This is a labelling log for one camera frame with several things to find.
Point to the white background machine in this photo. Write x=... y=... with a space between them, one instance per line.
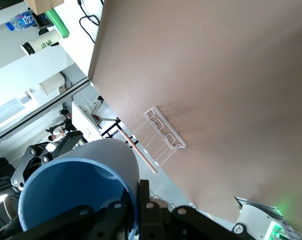
x=83 y=117

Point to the aluminium frame beam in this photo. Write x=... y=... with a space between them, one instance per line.
x=40 y=110

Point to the green roll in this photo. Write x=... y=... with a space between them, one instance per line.
x=58 y=22

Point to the white thermos black cap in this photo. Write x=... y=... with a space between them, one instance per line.
x=44 y=41

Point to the white background box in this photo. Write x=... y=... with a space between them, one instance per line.
x=50 y=83

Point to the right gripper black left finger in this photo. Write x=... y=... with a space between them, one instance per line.
x=90 y=220

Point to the black metal stand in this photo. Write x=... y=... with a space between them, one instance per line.
x=113 y=128

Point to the blue plastic cup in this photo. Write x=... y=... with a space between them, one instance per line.
x=78 y=190

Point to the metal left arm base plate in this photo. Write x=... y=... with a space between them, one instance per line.
x=289 y=225

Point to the brown cardboard box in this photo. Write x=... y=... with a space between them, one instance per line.
x=44 y=5

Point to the background person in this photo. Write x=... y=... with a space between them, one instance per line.
x=56 y=132

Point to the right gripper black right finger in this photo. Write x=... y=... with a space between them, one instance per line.
x=165 y=225

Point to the blue label water bottle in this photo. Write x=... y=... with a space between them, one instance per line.
x=21 y=22

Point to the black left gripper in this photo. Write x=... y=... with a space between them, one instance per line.
x=30 y=162

